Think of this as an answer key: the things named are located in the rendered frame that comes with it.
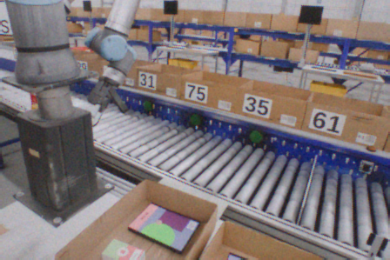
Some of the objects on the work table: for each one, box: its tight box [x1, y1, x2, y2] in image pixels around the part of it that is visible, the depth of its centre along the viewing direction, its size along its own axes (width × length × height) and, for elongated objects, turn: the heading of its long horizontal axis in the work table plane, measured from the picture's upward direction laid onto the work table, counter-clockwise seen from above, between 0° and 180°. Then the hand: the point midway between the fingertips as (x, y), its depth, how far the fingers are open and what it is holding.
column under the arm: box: [12, 106, 115, 228], centre depth 86 cm, size 26×26×33 cm
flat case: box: [128, 203, 200, 255], centre depth 77 cm, size 14×19×2 cm
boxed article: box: [102, 239, 145, 260], centre depth 65 cm, size 6×10×5 cm, turn 60°
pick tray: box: [55, 179, 219, 260], centre depth 69 cm, size 28×38×10 cm
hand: (93, 127), depth 100 cm, fingers open, 14 cm apart
